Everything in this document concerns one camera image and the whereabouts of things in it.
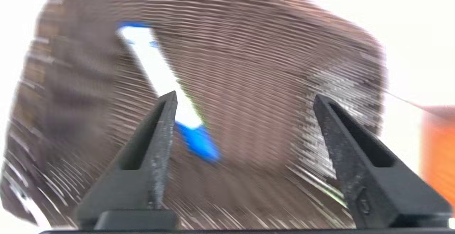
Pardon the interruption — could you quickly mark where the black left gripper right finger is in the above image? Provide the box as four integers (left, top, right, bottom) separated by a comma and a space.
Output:
313, 94, 454, 229

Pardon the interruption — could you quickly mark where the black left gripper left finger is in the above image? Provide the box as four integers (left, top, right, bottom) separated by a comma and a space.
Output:
76, 91, 178, 227

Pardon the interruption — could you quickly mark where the white marker with blue cap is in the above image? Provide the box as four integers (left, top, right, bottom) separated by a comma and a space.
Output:
117, 22, 221, 161

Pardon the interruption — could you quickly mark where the orange wicker basket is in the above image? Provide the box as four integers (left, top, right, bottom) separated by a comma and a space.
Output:
421, 105, 455, 206

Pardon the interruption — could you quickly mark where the dark brown wicker basket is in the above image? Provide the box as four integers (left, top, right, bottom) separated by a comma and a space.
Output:
0, 0, 388, 229

